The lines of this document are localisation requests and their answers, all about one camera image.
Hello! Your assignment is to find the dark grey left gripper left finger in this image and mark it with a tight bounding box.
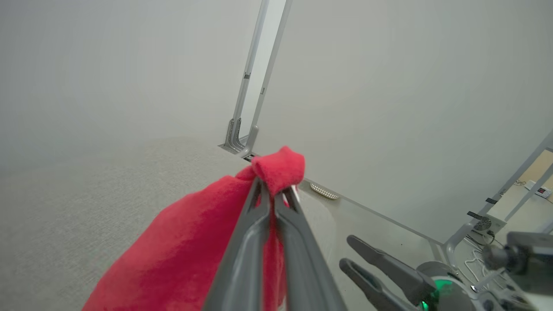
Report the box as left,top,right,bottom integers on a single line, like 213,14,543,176
203,177,272,311

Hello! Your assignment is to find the slanted grey metal frame bar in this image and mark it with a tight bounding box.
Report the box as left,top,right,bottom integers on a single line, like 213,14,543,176
505,163,553,222
443,130,553,268

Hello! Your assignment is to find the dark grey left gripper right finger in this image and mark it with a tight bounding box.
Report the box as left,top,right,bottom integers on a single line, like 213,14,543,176
274,187,346,311

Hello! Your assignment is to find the red and white T-shirt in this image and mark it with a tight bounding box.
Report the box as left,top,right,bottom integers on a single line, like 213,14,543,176
82,146,305,311

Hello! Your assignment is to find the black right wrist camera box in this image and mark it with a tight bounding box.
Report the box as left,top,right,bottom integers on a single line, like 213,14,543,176
483,231,553,288

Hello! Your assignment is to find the white box with round fan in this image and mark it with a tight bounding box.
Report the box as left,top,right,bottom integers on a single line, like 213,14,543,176
469,212,508,236

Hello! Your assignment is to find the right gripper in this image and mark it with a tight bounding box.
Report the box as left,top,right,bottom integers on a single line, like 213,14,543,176
339,235,476,311

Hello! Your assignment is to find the white perforated oval object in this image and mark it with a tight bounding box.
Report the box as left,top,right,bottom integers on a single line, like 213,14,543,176
310,182,340,200

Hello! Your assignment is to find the grey metal frame post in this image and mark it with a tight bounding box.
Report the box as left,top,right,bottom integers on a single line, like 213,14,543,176
238,0,293,158
219,0,270,154

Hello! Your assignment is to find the white box with red display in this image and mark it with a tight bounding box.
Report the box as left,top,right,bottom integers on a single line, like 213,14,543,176
524,180,553,199

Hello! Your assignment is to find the white cable on floor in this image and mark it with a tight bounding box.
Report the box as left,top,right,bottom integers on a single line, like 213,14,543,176
458,248,489,278

